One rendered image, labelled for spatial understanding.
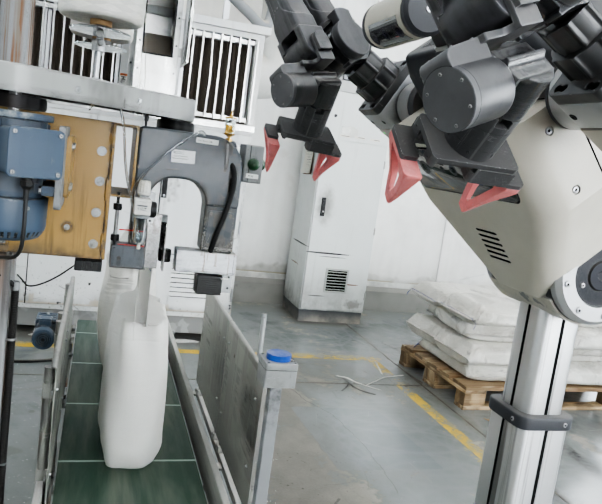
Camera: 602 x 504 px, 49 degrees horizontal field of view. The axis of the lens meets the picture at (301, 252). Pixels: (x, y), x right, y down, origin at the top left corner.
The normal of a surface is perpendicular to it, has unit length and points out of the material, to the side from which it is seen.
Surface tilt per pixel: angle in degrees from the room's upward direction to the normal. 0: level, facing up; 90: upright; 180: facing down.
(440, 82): 110
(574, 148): 90
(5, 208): 91
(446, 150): 44
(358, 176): 90
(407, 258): 90
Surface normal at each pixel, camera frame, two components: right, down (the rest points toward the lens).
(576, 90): -0.75, -0.57
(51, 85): 0.81, 0.19
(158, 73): 0.28, 0.18
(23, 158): 0.66, 0.19
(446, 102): -0.75, 0.33
